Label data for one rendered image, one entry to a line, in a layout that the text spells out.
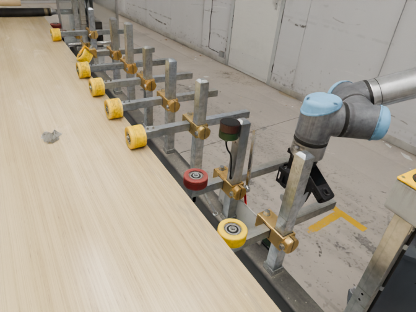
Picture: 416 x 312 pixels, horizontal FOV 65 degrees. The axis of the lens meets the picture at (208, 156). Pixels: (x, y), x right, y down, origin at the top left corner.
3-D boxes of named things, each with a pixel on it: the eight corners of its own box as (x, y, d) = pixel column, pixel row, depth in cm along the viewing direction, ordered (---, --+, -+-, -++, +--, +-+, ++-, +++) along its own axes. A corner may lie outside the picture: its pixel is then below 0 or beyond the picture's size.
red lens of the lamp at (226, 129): (231, 122, 101) (233, 116, 100) (243, 131, 97) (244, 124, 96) (215, 125, 98) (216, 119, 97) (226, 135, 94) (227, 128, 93)
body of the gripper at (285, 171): (293, 176, 102) (303, 143, 96) (313, 192, 96) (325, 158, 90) (274, 182, 99) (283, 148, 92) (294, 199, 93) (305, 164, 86)
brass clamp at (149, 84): (147, 81, 168) (147, 71, 166) (157, 90, 159) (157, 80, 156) (135, 82, 166) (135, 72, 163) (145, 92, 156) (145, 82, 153)
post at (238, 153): (226, 228, 126) (244, 116, 101) (231, 234, 124) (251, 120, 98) (219, 231, 125) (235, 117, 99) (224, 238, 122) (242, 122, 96)
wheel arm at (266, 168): (283, 164, 131) (285, 155, 129) (289, 168, 129) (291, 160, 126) (186, 194, 111) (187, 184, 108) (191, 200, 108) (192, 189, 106)
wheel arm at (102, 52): (153, 51, 211) (153, 46, 210) (155, 52, 209) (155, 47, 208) (95, 55, 194) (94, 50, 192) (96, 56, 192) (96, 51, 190)
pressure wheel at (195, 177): (198, 190, 116) (200, 164, 110) (210, 204, 111) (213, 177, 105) (177, 197, 113) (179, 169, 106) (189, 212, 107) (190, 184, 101)
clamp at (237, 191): (223, 176, 121) (225, 164, 118) (245, 197, 112) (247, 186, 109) (210, 180, 118) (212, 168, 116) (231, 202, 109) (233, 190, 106)
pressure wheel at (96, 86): (100, 73, 151) (106, 87, 148) (99, 85, 157) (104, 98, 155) (87, 75, 148) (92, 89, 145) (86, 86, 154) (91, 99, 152)
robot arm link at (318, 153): (334, 145, 87) (309, 152, 82) (329, 160, 90) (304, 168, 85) (309, 129, 93) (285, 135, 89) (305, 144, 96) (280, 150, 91)
